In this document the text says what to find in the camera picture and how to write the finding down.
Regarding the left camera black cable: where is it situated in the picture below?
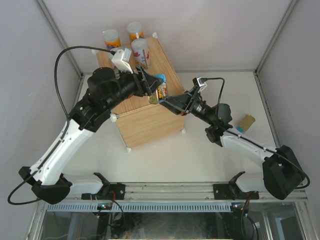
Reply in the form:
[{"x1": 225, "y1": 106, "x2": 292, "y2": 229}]
[{"x1": 7, "y1": 45, "x2": 113, "y2": 206}]

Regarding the wooden cube cabinet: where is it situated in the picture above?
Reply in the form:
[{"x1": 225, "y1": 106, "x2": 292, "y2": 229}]
[{"x1": 111, "y1": 37, "x2": 185, "y2": 149}]

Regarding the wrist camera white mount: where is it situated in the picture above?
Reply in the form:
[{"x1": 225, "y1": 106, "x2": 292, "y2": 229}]
[
  {"x1": 111, "y1": 47, "x2": 134, "y2": 74},
  {"x1": 192, "y1": 76, "x2": 208, "y2": 93}
]

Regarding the yellow porridge can with spoon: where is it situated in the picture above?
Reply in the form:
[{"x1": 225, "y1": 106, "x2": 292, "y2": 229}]
[{"x1": 127, "y1": 22, "x2": 145, "y2": 42}]

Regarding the pink porridge can clear lid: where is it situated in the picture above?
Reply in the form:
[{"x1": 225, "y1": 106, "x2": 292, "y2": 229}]
[{"x1": 131, "y1": 38, "x2": 151, "y2": 69}]

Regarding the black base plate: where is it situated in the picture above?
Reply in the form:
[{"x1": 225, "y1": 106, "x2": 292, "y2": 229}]
[
  {"x1": 213, "y1": 183, "x2": 249, "y2": 200},
  {"x1": 97, "y1": 182, "x2": 126, "y2": 201}
]

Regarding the aluminium mounting rail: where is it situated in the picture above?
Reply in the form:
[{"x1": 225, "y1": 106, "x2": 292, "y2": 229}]
[{"x1": 67, "y1": 181, "x2": 307, "y2": 201}]

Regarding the rectangular fish tin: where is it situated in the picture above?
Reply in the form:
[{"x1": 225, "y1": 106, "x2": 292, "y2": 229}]
[{"x1": 148, "y1": 74, "x2": 168, "y2": 105}]

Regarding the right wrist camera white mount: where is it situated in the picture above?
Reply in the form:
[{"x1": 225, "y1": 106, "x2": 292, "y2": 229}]
[{"x1": 192, "y1": 76, "x2": 208, "y2": 93}]

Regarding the camera black cable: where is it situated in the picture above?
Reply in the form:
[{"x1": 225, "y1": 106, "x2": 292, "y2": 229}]
[
  {"x1": 203, "y1": 76, "x2": 311, "y2": 190},
  {"x1": 7, "y1": 45, "x2": 113, "y2": 206}
]

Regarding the blue slotted cable duct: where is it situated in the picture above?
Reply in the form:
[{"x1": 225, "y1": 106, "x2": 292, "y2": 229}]
[{"x1": 46, "y1": 201, "x2": 232, "y2": 213}]

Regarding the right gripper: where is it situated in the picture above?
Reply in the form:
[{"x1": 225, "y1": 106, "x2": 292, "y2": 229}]
[{"x1": 160, "y1": 85, "x2": 215, "y2": 126}]

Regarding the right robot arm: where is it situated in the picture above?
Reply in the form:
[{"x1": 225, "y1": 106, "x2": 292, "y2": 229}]
[{"x1": 159, "y1": 88, "x2": 307, "y2": 200}]

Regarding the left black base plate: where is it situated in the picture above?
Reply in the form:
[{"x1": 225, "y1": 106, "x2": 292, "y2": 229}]
[{"x1": 97, "y1": 182, "x2": 126, "y2": 201}]

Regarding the rectangular blue gold tin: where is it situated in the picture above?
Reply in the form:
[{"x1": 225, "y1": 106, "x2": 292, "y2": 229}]
[{"x1": 236, "y1": 114, "x2": 256, "y2": 134}]

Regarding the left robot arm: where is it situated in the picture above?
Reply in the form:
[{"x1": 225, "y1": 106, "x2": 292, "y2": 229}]
[{"x1": 19, "y1": 65, "x2": 163, "y2": 205}]

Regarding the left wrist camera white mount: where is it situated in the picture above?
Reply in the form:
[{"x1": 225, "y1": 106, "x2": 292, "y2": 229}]
[{"x1": 111, "y1": 47, "x2": 134, "y2": 74}]

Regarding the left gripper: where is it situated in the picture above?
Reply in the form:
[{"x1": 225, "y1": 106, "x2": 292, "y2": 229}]
[{"x1": 103, "y1": 64, "x2": 163, "y2": 112}]

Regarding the right camera black cable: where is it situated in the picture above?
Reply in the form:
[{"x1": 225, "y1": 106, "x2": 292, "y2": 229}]
[{"x1": 203, "y1": 76, "x2": 311, "y2": 190}]

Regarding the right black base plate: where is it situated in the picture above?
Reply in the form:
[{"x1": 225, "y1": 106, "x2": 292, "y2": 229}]
[{"x1": 213, "y1": 183, "x2": 249, "y2": 200}]

